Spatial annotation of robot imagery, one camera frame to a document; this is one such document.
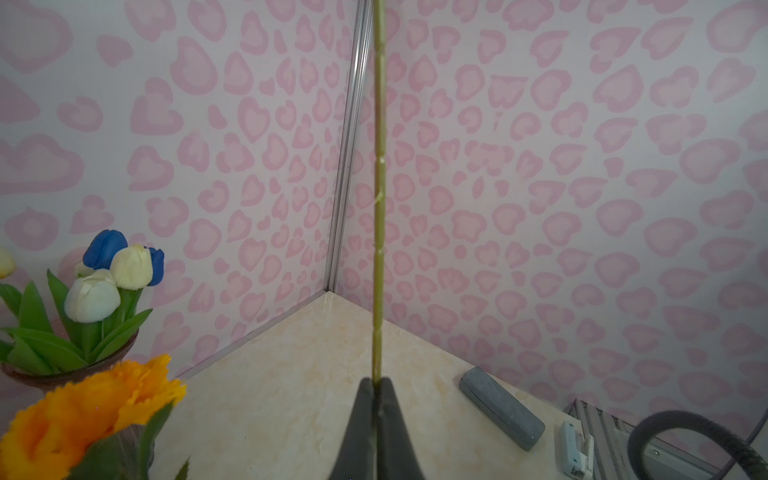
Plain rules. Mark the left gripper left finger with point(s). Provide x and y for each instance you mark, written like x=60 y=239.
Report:
x=356 y=456

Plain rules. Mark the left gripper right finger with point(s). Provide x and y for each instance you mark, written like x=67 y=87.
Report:
x=395 y=456

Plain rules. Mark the cream sunflower stem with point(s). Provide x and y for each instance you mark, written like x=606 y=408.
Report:
x=380 y=93

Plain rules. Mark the orange flower stem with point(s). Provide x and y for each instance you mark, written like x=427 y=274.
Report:
x=103 y=427

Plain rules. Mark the cream tulip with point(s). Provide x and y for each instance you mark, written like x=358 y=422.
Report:
x=132 y=268

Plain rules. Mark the large white tulip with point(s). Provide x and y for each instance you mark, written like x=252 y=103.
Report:
x=92 y=298

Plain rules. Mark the small blue tulip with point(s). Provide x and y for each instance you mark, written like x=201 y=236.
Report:
x=103 y=248

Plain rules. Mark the grey sponge block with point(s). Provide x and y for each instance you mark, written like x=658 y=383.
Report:
x=519 y=423

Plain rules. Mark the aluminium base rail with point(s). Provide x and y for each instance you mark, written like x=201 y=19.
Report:
x=664 y=460

